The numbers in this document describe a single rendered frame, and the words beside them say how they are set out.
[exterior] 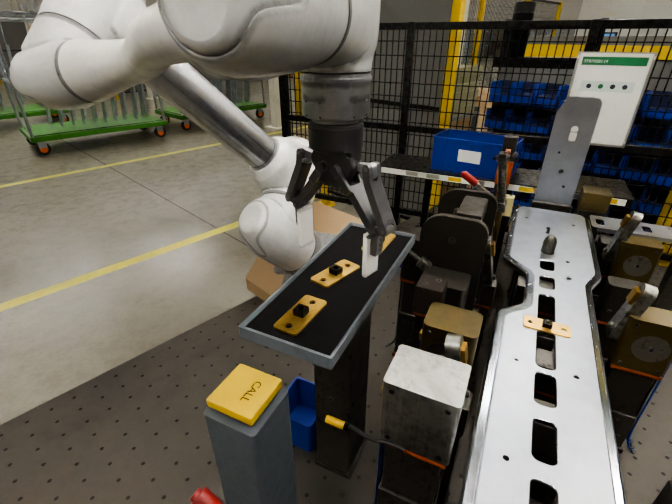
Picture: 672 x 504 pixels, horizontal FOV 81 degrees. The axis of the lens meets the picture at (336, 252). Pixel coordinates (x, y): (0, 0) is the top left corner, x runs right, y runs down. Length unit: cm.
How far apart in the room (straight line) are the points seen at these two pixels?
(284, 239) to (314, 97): 64
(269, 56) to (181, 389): 93
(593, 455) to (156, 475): 80
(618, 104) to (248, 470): 162
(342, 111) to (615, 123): 138
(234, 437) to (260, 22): 39
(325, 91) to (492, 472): 53
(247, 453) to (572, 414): 48
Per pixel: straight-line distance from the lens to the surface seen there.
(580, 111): 147
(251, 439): 46
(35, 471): 113
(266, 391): 46
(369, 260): 57
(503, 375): 75
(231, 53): 34
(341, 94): 50
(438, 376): 55
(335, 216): 128
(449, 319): 70
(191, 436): 104
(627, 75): 175
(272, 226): 107
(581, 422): 73
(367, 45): 50
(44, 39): 88
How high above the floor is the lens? 150
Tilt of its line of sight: 29 degrees down
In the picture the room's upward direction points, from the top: straight up
